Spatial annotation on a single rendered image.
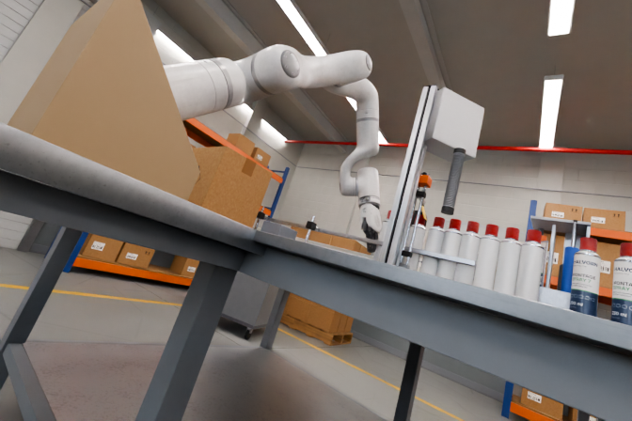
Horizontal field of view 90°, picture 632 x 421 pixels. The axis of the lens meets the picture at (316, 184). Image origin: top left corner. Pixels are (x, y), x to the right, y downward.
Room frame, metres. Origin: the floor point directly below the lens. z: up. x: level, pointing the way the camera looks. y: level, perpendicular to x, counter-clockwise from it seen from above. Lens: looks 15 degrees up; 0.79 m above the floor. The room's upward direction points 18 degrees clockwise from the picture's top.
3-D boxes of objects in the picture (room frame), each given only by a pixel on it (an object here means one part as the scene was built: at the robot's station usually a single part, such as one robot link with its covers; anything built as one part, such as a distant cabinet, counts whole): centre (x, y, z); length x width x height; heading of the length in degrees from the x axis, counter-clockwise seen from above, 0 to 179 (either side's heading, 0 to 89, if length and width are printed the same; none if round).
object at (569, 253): (0.81, -0.72, 0.98); 0.03 x 0.03 x 0.17
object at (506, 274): (0.87, -0.58, 0.98); 0.05 x 0.05 x 0.20
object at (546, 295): (0.87, -0.72, 1.01); 0.14 x 0.13 x 0.26; 49
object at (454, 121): (0.95, -0.37, 1.38); 0.17 x 0.10 x 0.19; 104
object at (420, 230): (1.05, -0.38, 0.98); 0.05 x 0.05 x 0.20
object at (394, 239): (0.95, -0.28, 1.17); 0.04 x 0.04 x 0.67; 49
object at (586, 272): (0.76, -0.71, 0.98); 0.05 x 0.05 x 0.20
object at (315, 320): (5.05, -0.52, 0.70); 1.20 x 0.83 x 1.39; 59
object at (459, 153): (0.90, -0.40, 1.18); 0.04 x 0.04 x 0.21
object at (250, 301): (3.71, 0.28, 0.48); 0.89 x 0.63 x 0.96; 162
